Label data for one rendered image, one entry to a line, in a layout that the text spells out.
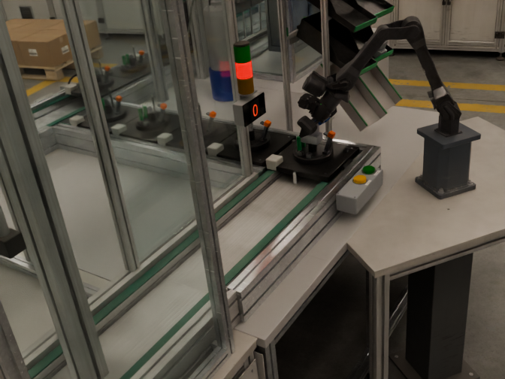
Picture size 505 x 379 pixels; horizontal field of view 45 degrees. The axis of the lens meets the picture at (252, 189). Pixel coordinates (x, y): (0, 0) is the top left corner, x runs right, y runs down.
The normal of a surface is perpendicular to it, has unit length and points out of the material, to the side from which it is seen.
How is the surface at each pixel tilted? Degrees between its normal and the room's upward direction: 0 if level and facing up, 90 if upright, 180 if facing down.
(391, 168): 0
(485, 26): 90
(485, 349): 0
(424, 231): 0
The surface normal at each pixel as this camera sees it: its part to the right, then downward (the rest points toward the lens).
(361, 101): 0.44, -0.41
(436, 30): -0.40, 0.49
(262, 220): -0.10, -0.87
